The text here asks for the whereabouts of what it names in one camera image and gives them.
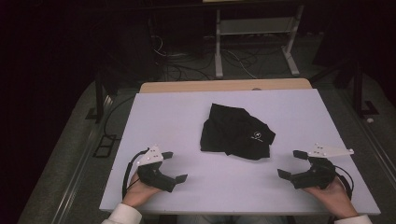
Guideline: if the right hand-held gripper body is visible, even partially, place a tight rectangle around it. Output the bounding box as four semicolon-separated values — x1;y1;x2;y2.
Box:
290;143;355;190

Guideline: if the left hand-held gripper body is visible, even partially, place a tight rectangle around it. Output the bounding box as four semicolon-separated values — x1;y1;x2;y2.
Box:
136;144;177;193

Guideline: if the black cloth garment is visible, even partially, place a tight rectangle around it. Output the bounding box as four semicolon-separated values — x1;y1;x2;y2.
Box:
199;103;276;161

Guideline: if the person's left hand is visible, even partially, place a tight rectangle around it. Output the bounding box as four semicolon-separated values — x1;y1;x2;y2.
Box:
121;171;163;209

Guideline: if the person's right hand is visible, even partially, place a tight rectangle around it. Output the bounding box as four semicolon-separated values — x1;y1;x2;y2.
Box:
303;176;359;219

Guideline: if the person's lap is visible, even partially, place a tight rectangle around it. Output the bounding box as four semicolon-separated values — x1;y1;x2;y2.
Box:
177;215;288;224

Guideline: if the black metal stand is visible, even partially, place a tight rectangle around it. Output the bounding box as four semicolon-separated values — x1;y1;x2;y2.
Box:
85;70;114;124
310;59;380;119

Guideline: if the white metal stand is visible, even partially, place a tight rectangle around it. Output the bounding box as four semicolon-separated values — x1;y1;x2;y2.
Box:
214;4;305;79

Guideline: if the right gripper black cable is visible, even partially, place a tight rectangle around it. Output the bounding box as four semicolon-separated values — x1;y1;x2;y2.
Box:
333;164;356;201

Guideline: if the black rectangular floor frame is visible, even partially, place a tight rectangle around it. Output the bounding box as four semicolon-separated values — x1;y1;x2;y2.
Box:
92;133;118;159

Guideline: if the metal floor rail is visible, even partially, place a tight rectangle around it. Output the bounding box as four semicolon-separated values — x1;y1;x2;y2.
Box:
338;89;396;176
50;92;115;224

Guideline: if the black floor cable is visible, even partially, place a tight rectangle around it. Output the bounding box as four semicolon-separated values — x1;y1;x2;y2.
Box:
103;94;136;141

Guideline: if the tangle of floor cables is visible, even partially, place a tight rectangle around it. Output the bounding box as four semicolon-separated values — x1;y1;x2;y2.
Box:
150;34;260;82

